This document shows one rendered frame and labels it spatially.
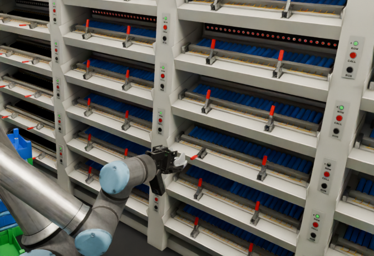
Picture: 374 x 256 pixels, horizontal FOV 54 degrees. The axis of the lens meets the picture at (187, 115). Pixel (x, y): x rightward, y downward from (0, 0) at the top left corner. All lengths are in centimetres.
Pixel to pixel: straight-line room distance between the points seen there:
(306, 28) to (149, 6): 64
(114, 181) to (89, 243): 18
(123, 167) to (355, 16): 79
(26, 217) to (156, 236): 77
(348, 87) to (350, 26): 18
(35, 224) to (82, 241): 26
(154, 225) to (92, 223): 80
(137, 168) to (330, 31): 71
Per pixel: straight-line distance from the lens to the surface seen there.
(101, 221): 106
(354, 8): 118
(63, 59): 198
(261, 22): 127
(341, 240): 146
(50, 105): 215
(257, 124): 135
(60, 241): 128
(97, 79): 184
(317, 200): 134
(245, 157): 146
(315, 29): 121
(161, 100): 154
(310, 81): 125
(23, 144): 195
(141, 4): 156
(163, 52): 149
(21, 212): 125
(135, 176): 111
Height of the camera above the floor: 119
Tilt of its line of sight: 19 degrees down
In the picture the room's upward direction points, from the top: 4 degrees clockwise
